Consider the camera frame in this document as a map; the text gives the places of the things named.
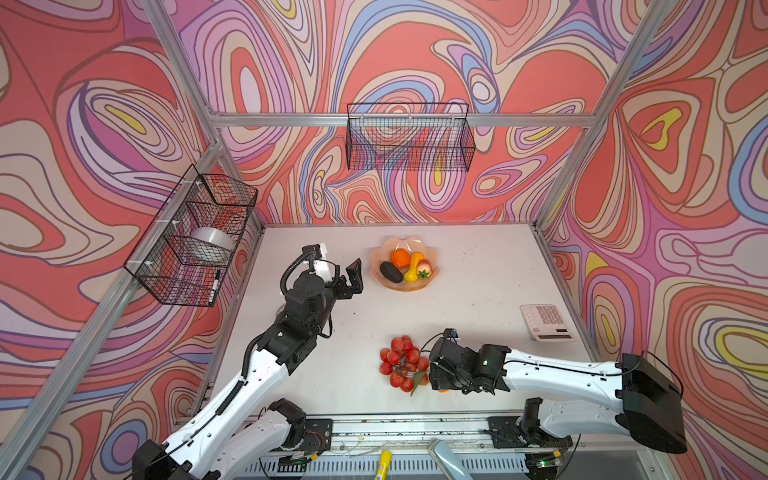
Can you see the grey metal blade tool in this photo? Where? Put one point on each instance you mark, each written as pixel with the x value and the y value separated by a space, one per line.
pixel 448 462

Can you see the dark fake avocado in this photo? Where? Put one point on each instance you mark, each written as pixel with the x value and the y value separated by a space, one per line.
pixel 391 273

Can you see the black wire basket left wall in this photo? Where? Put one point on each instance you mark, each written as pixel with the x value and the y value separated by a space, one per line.
pixel 176 269

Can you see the black wire basket wall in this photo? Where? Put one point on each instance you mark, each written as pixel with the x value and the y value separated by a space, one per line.
pixel 409 136
pixel 176 269

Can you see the black marker in basket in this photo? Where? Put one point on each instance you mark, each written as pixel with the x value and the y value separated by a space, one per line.
pixel 214 288

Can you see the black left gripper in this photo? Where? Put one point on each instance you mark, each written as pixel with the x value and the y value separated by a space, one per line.
pixel 345 292

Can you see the fake strawberry bunch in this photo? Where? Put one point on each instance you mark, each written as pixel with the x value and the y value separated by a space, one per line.
pixel 405 365

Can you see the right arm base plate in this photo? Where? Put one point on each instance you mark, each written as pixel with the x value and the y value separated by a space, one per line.
pixel 510 432

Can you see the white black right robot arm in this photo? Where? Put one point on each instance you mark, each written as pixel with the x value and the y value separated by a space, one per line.
pixel 629 397

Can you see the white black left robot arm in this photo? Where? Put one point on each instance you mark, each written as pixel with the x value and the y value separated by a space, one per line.
pixel 217 443

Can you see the black wire basket back wall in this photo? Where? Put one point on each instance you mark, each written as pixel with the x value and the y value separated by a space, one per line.
pixel 409 136

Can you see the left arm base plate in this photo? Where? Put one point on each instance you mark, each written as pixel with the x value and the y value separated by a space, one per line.
pixel 316 439

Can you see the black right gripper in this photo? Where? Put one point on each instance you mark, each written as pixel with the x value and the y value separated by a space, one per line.
pixel 439 381

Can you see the large fake orange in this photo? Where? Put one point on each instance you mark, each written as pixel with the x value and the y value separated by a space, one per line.
pixel 400 258

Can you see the peach scalloped fruit bowl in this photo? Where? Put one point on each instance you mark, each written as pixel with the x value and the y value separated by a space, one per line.
pixel 412 244

